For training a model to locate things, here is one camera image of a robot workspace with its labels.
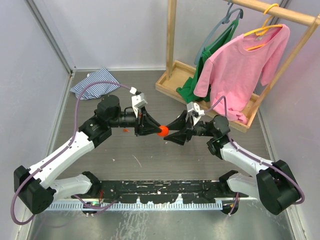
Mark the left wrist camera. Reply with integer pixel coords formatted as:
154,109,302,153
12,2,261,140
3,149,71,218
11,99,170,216
131,93,148,118

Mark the wooden clothes rack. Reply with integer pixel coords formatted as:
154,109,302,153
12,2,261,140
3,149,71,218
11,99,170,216
155,0,320,133

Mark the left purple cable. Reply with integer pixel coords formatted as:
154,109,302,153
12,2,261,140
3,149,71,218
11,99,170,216
10,81,137,226

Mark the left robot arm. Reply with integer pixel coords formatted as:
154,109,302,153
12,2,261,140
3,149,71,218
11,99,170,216
13,93,161,215

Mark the pink t-shirt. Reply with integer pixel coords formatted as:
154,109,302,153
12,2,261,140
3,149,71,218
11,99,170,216
193,24,290,124

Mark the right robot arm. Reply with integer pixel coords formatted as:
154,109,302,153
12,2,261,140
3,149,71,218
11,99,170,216
164,111,305,215

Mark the green garment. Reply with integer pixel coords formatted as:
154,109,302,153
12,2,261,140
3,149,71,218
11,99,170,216
176,19,239,104

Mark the yellow hanger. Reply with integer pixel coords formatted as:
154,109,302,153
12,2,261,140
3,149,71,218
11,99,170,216
243,3,282,51

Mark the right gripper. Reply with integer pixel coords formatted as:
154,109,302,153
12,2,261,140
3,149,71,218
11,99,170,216
163,109,216,146

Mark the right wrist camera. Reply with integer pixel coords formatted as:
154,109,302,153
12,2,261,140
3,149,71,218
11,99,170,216
186,102,205,126

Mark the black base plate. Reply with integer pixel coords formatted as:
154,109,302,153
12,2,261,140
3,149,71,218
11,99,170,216
70,179,249,204

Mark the orange earbud charging case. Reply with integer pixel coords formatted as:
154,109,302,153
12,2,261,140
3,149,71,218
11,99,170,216
157,125,169,137

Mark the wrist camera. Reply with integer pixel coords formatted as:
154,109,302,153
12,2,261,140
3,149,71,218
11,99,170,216
186,102,205,126
131,93,148,118

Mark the blue striped cloth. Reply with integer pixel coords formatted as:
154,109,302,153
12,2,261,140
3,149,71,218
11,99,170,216
70,68,120,100

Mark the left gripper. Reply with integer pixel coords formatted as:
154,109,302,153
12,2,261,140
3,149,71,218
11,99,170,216
108,106,162,137

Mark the white slotted cable duct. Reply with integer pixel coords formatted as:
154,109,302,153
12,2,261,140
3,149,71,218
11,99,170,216
46,200,223,211

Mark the grey hanger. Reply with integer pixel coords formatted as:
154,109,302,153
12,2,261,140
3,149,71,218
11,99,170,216
194,2,244,65

